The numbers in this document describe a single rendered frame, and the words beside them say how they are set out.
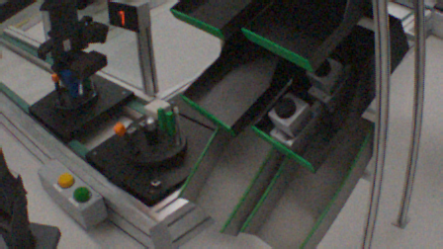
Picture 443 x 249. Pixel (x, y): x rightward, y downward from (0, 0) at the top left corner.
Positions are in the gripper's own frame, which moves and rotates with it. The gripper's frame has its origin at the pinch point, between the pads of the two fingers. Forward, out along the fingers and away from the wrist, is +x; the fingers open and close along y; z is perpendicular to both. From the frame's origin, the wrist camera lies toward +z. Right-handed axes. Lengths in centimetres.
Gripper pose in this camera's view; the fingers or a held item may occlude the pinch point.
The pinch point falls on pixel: (72, 80)
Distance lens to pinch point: 106.5
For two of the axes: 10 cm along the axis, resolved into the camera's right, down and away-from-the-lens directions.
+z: 6.9, -4.6, 5.6
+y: -7.2, -3.3, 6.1
